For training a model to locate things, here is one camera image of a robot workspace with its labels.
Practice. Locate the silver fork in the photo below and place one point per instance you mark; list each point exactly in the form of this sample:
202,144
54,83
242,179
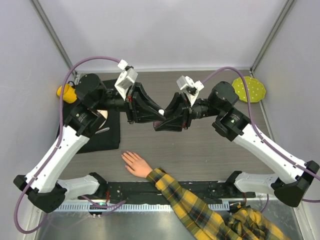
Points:
102,130

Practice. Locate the yellow plaid sleeve forearm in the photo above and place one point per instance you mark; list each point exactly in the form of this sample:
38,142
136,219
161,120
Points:
206,224

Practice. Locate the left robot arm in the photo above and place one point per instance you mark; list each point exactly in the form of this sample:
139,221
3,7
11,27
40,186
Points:
43,187

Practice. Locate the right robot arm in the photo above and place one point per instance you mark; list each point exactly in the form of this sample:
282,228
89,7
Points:
291,176

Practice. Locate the pink cream plate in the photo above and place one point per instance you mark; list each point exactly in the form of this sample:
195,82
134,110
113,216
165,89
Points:
104,113

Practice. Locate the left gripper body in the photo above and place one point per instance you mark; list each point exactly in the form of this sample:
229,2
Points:
132,104

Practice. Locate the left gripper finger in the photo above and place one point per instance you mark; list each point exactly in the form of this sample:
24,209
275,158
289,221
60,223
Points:
145,102
147,117

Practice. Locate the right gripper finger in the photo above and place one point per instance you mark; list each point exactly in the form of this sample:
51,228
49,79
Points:
176,107
170,125

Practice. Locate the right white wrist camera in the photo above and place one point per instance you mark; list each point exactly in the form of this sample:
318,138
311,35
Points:
190,88

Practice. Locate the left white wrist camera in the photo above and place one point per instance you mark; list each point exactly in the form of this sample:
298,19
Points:
126,78

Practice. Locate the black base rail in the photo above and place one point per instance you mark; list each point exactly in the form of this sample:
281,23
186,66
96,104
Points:
138,193

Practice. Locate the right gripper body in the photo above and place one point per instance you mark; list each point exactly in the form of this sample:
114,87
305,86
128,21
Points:
188,113

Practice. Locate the green dotted plate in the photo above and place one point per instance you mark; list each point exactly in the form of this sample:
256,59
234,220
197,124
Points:
255,88

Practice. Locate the purple nail polish bottle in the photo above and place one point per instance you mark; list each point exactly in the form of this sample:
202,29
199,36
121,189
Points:
156,124

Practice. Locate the yellow mug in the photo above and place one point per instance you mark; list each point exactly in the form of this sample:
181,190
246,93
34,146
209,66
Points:
69,95

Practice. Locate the white nail polish cap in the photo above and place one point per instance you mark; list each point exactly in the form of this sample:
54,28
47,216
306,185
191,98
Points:
161,111

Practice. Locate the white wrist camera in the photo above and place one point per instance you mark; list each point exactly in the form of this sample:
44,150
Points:
126,78
190,88

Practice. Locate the black cloth mat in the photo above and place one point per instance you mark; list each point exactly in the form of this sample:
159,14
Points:
107,140

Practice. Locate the mannequin hand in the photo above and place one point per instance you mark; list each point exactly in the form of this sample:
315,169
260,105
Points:
136,165

